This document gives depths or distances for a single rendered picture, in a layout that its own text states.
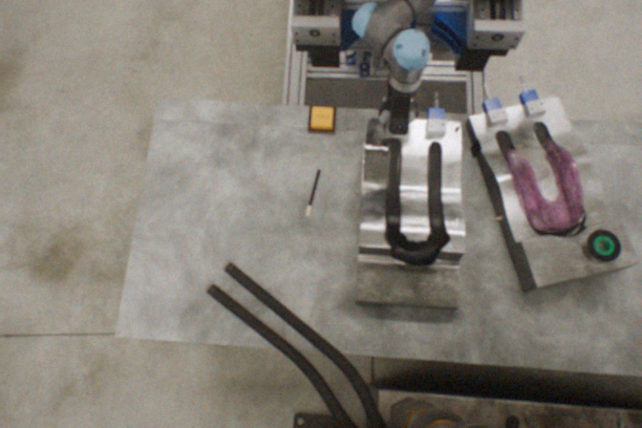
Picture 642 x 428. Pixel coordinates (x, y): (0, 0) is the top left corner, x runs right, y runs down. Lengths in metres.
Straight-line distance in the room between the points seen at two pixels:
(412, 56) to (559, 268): 0.65
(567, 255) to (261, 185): 0.82
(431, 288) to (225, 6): 1.89
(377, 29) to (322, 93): 1.11
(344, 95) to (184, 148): 0.90
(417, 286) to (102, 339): 1.44
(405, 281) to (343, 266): 0.18
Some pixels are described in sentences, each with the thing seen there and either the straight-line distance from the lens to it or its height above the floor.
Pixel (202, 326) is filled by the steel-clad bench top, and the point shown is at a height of 0.80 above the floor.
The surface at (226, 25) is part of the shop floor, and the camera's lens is 2.82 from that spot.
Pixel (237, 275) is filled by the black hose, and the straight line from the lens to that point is 1.48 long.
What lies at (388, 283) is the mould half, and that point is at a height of 0.86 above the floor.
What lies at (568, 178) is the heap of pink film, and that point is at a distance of 1.57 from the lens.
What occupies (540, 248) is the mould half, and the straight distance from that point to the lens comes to 1.49.
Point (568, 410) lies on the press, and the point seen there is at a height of 0.78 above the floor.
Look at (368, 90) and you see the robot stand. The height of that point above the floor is 0.21.
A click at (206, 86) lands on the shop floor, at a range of 2.67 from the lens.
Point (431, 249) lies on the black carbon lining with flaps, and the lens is 1.45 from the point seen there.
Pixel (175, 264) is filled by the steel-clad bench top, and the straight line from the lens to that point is 1.57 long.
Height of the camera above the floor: 2.28
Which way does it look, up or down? 72 degrees down
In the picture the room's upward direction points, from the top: 5 degrees counter-clockwise
